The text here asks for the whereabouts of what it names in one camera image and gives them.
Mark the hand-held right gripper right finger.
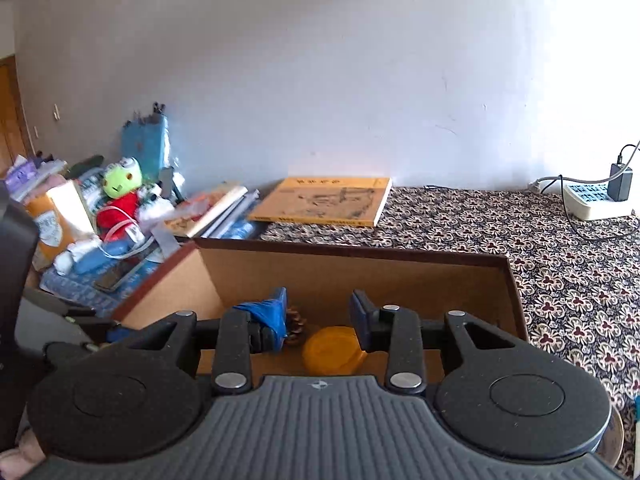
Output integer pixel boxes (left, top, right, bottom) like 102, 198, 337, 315
349, 288, 516, 396

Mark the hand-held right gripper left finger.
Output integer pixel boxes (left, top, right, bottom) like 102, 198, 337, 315
127, 287, 291, 395

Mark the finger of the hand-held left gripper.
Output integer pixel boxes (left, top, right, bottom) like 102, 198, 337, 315
44, 305, 147, 361

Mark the brown cardboard box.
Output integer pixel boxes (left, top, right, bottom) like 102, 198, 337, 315
112, 237, 530, 385

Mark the orange round container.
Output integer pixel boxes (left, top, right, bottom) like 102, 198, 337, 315
301, 326, 369, 376

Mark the person's left hand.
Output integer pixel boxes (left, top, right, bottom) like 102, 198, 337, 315
0, 432, 47, 480

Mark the brown pine cone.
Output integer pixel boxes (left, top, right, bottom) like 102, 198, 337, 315
285, 306, 309, 347

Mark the black phone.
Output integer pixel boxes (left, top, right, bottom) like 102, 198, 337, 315
92, 265, 134, 294

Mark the orange paper bag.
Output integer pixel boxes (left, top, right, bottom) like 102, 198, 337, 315
25, 180, 97, 272

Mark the blue patterned book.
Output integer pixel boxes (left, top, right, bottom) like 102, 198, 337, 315
220, 219, 263, 240

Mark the purple packet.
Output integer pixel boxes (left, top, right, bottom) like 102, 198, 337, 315
5, 155, 68, 194

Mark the thin grey book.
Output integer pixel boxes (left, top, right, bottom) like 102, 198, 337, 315
200, 190, 262, 240

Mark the yellow book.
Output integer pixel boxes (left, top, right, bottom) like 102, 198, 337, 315
248, 176, 393, 228

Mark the orange and white book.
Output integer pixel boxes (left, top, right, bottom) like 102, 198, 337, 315
165, 185, 249, 238

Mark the floral patterned blanket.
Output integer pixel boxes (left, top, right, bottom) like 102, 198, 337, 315
260, 186, 640, 478

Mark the dark slipper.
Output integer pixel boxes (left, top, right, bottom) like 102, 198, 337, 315
67, 155, 107, 182

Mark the black and white plush toy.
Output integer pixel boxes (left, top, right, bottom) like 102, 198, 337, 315
137, 184, 174, 224

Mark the green frog plush toy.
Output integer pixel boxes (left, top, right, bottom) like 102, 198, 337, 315
96, 156, 147, 242

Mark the wooden door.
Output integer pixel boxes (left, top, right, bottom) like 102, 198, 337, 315
0, 55, 32, 177

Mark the blue bag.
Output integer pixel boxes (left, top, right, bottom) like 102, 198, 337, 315
121, 104, 174, 187

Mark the white power strip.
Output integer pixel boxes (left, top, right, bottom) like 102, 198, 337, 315
564, 182, 640, 221

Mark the round bowl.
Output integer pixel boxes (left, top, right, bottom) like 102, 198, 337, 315
597, 402, 627, 478

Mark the white cable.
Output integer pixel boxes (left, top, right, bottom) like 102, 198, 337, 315
100, 217, 157, 262

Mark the grey power cord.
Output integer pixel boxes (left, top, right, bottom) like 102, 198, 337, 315
529, 175, 612, 197

